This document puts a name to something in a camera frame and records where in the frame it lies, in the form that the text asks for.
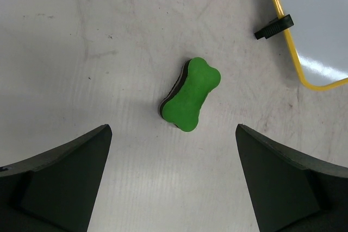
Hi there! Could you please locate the green whiteboard eraser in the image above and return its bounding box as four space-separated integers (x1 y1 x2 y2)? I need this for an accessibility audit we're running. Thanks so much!
159 57 221 132

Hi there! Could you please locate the white whiteboard with yellow frame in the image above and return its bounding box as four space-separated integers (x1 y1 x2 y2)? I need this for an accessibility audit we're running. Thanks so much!
272 0 347 91

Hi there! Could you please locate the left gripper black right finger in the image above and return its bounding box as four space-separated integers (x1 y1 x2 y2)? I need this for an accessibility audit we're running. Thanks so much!
235 124 347 231

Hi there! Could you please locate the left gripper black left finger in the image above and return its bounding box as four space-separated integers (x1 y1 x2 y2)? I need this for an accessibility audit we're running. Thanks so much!
1 124 112 231

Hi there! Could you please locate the black whiteboard clip lower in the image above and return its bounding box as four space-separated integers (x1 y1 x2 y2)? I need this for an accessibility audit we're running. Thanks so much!
254 14 294 40

